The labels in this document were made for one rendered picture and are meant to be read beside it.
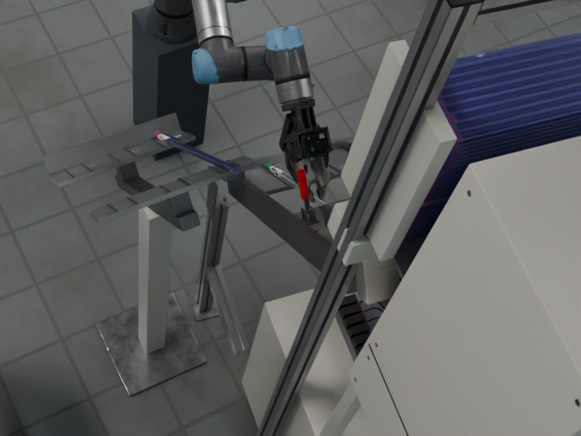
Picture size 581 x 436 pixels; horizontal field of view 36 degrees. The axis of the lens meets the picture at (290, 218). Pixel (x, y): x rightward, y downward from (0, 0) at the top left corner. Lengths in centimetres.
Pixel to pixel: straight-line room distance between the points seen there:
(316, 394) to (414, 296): 81
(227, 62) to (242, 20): 153
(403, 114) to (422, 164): 8
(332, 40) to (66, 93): 100
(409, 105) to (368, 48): 238
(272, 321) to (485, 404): 100
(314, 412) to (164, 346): 80
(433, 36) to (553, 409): 44
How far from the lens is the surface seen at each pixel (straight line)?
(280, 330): 214
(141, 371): 273
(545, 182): 111
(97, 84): 325
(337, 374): 212
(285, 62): 187
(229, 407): 271
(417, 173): 118
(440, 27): 100
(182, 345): 276
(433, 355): 132
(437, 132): 111
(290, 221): 179
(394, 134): 115
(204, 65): 193
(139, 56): 281
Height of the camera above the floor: 257
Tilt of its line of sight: 59 degrees down
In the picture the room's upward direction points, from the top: 16 degrees clockwise
